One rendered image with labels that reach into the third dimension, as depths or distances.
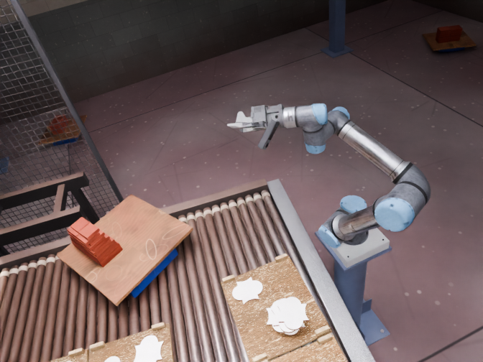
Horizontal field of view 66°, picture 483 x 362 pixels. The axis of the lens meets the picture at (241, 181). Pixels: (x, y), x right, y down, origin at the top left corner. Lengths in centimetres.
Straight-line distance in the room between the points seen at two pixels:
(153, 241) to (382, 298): 163
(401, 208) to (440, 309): 160
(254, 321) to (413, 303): 144
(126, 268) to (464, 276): 224
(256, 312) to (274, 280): 17
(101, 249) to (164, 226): 32
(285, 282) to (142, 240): 74
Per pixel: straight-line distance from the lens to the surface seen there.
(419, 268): 301
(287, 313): 161
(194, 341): 172
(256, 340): 164
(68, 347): 195
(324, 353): 161
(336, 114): 149
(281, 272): 179
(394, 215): 134
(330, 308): 171
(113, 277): 188
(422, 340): 274
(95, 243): 186
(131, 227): 205
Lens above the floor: 242
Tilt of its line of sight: 42 degrees down
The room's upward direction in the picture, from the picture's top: 12 degrees counter-clockwise
